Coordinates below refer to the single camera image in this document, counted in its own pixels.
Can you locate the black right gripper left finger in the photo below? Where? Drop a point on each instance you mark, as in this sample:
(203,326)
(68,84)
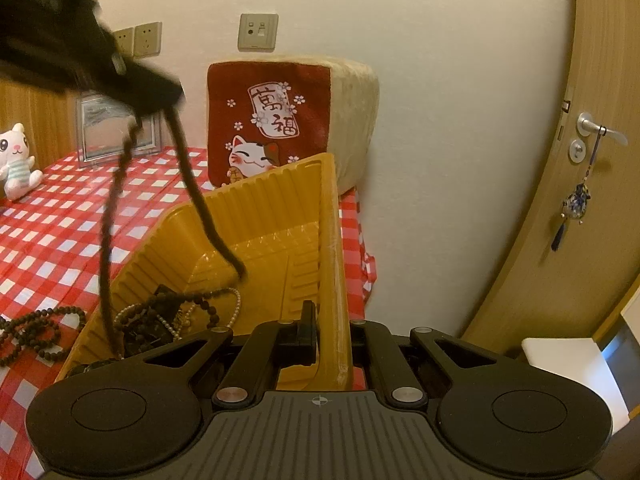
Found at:
(298,340)

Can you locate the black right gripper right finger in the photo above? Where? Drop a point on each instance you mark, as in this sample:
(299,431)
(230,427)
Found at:
(360,355)

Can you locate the yellow plastic tray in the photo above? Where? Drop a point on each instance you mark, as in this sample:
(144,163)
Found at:
(284,226)

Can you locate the white bunny plush toy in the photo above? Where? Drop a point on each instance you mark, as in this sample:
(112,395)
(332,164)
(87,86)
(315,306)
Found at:
(18,172)

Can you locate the red white checkered tablecloth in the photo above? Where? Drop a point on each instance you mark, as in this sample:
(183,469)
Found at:
(50,257)

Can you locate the white chair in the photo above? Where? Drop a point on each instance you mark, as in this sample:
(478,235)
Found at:
(608,365)

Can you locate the red lucky cat cushion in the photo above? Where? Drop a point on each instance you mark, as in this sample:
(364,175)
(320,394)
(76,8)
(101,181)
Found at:
(265,113)

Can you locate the wooden door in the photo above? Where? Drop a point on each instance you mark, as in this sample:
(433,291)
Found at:
(576,256)

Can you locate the silver picture frame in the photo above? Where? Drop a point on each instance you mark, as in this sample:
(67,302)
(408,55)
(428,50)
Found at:
(103,124)

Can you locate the single wall socket plate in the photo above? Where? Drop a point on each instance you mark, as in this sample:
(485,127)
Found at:
(258,32)

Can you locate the silver door handle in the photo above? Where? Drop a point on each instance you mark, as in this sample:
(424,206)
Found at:
(587,127)

